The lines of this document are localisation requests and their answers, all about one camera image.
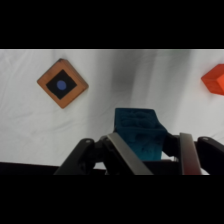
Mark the wooden block with black square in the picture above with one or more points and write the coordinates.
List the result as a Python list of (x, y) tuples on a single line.
[(62, 83)]

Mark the blue cube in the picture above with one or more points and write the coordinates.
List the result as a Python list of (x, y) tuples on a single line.
[(140, 128)]

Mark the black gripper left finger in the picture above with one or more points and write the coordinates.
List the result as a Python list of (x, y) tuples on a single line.
[(128, 155)]

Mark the orange cube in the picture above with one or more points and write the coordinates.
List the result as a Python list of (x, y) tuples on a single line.
[(215, 80)]

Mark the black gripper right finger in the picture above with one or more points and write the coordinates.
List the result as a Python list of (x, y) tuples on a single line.
[(190, 153)]

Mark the white tablecloth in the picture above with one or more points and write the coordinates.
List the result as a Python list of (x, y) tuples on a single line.
[(126, 76)]

